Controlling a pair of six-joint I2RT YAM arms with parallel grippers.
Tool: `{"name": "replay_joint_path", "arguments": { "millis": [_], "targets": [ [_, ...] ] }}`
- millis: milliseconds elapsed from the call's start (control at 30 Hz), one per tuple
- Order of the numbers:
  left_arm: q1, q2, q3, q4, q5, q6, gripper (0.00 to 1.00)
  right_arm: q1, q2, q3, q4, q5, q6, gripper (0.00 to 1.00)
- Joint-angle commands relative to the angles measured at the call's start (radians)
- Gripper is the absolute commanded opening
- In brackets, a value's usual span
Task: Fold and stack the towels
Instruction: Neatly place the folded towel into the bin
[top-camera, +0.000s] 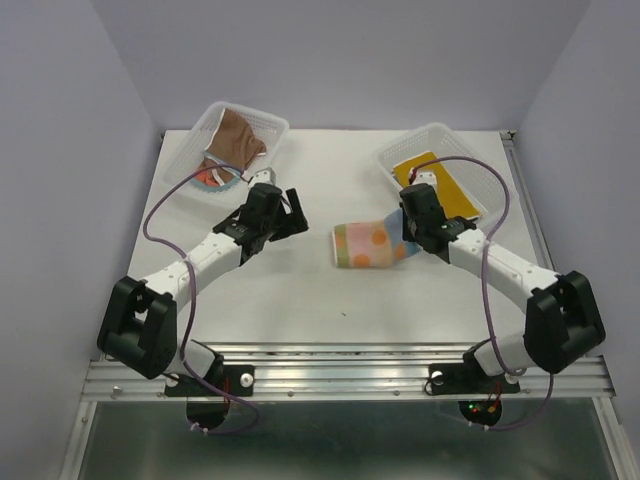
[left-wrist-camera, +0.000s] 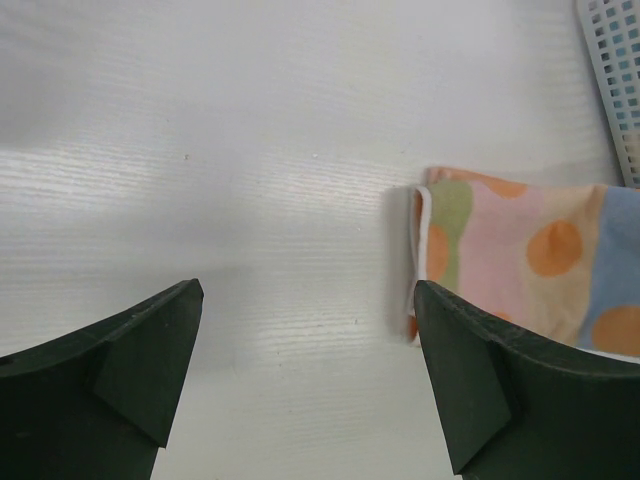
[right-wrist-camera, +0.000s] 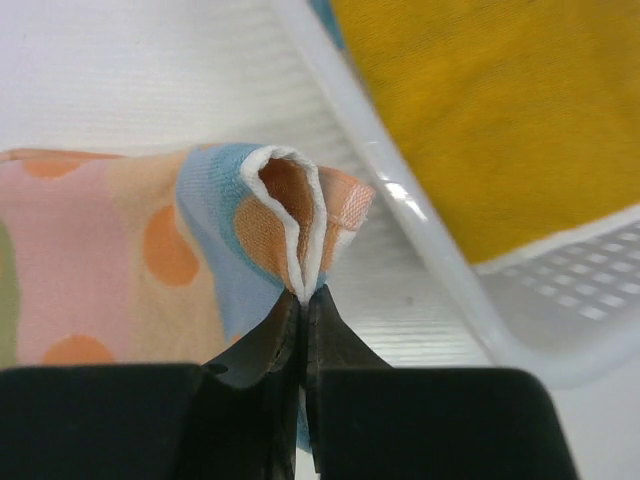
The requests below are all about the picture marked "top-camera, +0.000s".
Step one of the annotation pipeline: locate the mustard yellow towel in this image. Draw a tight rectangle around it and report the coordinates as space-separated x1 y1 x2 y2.
392 152 481 220

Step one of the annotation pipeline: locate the orange peach patterned towel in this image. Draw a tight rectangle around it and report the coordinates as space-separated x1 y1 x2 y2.
331 209 420 269

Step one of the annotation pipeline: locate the brown orange bear towel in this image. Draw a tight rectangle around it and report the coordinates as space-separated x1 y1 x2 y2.
191 108 267 192

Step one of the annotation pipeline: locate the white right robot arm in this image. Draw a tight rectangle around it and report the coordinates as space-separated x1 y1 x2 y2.
400 184 606 390

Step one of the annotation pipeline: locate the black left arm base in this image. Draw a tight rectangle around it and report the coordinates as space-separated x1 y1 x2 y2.
163 340 261 436

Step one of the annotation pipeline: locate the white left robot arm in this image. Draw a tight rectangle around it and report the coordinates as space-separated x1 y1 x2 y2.
97 182 308 394

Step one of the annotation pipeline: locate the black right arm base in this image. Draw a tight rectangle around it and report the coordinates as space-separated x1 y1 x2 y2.
423 340 521 430

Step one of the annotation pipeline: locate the white basket holding towels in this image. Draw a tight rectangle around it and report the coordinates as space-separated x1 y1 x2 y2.
163 102 289 208

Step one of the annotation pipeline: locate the empty white plastic basket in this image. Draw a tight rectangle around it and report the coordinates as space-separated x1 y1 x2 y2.
367 122 505 233

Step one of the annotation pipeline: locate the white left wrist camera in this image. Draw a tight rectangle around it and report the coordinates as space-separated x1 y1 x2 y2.
248 167 277 188

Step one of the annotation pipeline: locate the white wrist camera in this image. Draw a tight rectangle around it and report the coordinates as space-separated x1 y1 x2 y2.
410 170 437 189
248 167 277 188

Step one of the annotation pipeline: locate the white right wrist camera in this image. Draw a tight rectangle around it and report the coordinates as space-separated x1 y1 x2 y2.
410 170 437 189

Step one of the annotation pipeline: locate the aluminium mounting rail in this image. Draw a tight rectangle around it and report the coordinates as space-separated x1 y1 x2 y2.
81 343 615 403

